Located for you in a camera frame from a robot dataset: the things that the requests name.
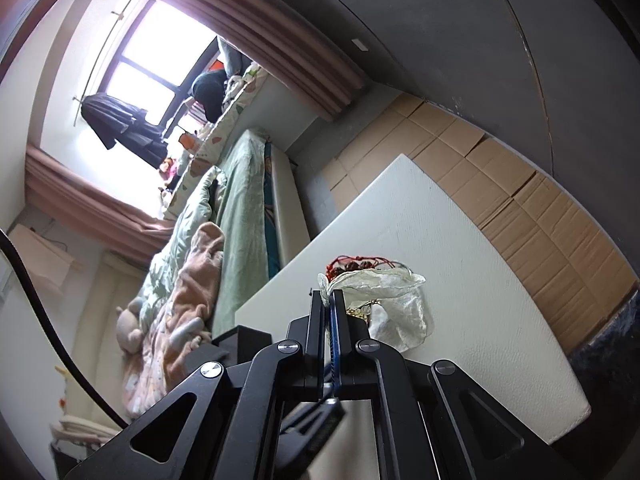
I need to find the pink pleated curtain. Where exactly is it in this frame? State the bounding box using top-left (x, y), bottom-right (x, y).
top-left (25, 142), bottom-right (176, 266)
top-left (100, 0), bottom-right (371, 122)

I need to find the pale green patterned quilt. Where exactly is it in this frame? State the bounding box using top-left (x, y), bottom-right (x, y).
top-left (137, 167), bottom-right (228, 321)

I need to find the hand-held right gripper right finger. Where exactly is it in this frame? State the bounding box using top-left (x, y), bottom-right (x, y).
top-left (330, 289), bottom-right (586, 480)

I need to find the peach hanging towel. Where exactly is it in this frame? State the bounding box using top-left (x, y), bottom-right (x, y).
top-left (7, 224), bottom-right (83, 291)

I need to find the clear plastic bag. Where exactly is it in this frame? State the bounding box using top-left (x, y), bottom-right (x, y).
top-left (318, 266), bottom-right (435, 353)

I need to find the grey pillow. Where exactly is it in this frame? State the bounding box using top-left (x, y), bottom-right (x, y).
top-left (217, 35), bottom-right (251, 78)

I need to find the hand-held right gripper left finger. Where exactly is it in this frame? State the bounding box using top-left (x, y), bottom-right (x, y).
top-left (64, 289), bottom-right (331, 480)

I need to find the pink fleece blanket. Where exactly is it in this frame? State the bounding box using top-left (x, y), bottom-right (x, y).
top-left (122, 222), bottom-right (226, 416)

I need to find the black hanging garment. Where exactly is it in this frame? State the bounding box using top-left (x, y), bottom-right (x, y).
top-left (80, 92), bottom-right (171, 168)

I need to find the beige plush toy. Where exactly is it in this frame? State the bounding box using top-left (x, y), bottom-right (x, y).
top-left (115, 297), bottom-right (148, 356)

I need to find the thin metal clothes rod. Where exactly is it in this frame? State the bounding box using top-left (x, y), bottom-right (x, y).
top-left (72, 0), bottom-right (136, 127)

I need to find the black bag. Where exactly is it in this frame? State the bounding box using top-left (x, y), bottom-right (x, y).
top-left (191, 69), bottom-right (231, 123)

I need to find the green bed sheet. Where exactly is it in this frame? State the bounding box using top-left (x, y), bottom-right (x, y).
top-left (212, 129), bottom-right (273, 336)

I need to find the red beaded bracelet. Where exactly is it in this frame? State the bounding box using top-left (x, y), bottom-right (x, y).
top-left (326, 255), bottom-right (396, 282)

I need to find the white leather bed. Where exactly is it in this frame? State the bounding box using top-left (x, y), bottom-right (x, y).
top-left (50, 129), bottom-right (313, 441)

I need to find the bright window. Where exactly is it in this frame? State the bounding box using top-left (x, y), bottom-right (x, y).
top-left (87, 0), bottom-right (221, 161)

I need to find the patterned window seat cushion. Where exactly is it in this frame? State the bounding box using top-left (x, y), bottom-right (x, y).
top-left (162, 62), bottom-right (271, 221)

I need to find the red pink toy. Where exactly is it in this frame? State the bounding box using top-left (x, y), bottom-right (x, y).
top-left (159, 157), bottom-right (181, 186)

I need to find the black jewelry box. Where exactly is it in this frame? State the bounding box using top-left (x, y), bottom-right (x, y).
top-left (210, 325), bottom-right (288, 361)

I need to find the dark fuzzy rug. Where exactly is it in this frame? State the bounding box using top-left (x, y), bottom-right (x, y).
top-left (567, 290), bottom-right (640, 411)

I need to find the black cable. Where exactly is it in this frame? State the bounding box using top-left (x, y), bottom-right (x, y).
top-left (0, 229), bottom-right (128, 431)

